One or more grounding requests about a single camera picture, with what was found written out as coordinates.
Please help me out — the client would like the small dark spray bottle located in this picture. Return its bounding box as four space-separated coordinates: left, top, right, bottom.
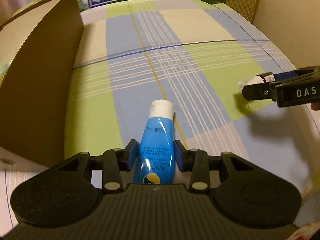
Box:
238 72 275 93

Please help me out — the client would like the blue tube white cap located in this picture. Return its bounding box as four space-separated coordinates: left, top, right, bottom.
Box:
132 100 175 185

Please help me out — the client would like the right human hand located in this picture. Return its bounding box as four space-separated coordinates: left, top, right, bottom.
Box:
310 102 320 111

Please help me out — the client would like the plaid blue green tablecloth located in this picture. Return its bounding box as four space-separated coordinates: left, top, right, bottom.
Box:
0 0 320 228

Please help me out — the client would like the brown cardboard storage box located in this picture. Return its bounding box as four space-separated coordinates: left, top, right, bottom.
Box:
1 0 84 172

